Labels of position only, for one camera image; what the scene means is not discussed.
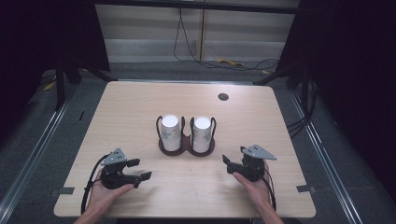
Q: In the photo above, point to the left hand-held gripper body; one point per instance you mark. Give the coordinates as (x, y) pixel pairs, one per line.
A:
(113, 158)

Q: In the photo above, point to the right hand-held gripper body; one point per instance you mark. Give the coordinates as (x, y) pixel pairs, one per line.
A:
(252, 161)

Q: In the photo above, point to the white paper cup stack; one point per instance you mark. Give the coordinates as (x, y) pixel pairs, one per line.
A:
(171, 130)
(202, 132)

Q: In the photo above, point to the dark brown double cup holder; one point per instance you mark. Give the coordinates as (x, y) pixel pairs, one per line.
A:
(186, 143)

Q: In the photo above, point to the person's right hand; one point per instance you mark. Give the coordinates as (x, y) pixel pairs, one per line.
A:
(257, 191)

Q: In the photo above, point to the person's left hand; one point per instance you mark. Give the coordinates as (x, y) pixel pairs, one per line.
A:
(104, 194)

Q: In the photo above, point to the dark round table grommet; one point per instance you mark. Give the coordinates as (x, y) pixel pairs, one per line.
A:
(223, 96)

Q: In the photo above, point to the grey tape strip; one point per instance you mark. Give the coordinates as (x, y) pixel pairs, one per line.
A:
(305, 188)
(63, 190)

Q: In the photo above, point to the black stand leg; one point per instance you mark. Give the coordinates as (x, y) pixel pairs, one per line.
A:
(60, 84)
(274, 76)

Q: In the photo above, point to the yellow tape scrap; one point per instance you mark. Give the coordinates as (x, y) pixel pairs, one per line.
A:
(49, 86)
(230, 62)

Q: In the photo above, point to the thin vertical window pole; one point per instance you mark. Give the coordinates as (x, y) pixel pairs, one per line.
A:
(202, 34)

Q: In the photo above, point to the black curtain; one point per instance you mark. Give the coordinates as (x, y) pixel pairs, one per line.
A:
(37, 46)
(351, 77)

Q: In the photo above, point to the black overhead bar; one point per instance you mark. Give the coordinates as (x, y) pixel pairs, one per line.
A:
(199, 5)

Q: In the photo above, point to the metal floor rail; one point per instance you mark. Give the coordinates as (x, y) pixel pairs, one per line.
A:
(327, 155)
(34, 155)

